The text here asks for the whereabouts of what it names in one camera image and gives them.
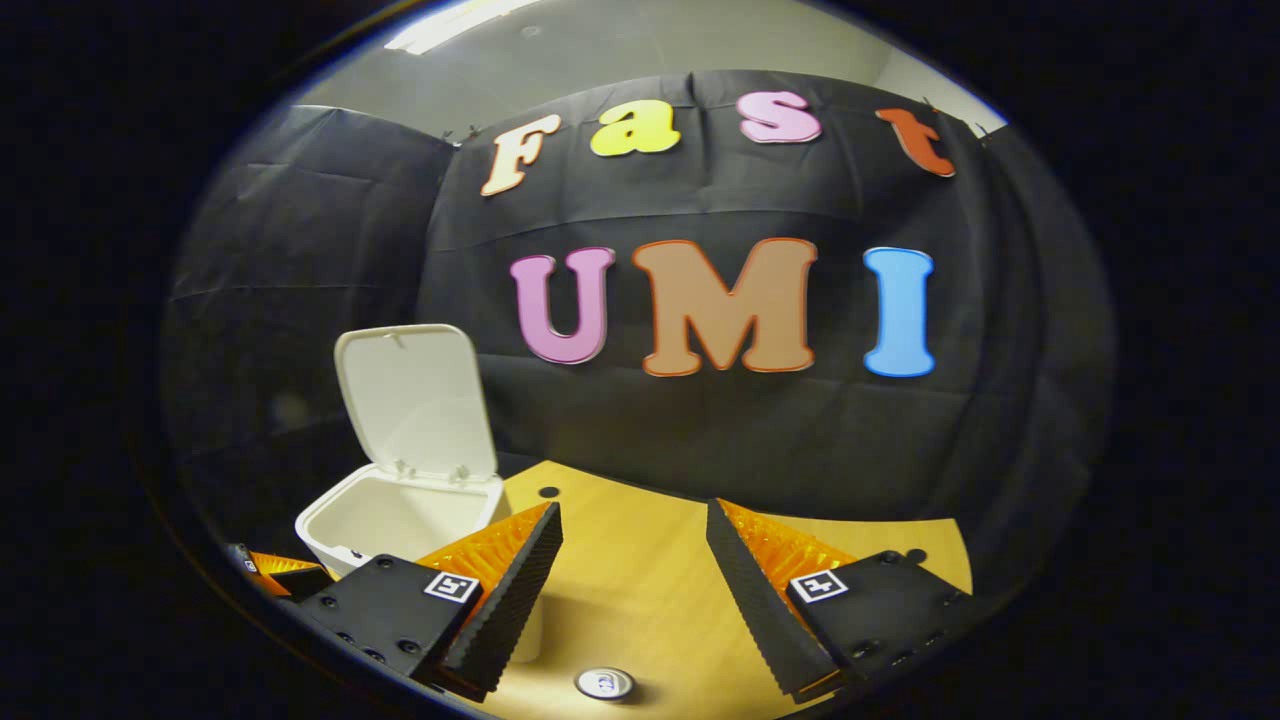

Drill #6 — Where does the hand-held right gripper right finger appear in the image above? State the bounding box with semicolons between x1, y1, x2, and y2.
706;498;973;703

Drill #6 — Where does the wooden desktop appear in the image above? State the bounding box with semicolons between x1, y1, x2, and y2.
480;460;973;720

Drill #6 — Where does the ceiling light panel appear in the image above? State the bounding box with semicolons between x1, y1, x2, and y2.
385;0;541;56

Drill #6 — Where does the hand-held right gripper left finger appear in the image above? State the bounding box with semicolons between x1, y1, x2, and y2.
300;502;564;703

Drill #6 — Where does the black backdrop cloth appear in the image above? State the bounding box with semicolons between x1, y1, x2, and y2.
160;70;1116;601

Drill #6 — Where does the white desktop garbage bin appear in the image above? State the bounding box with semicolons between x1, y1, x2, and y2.
295;323;547;663

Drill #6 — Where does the blue pop can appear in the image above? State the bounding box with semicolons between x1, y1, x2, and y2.
574;666;637;702

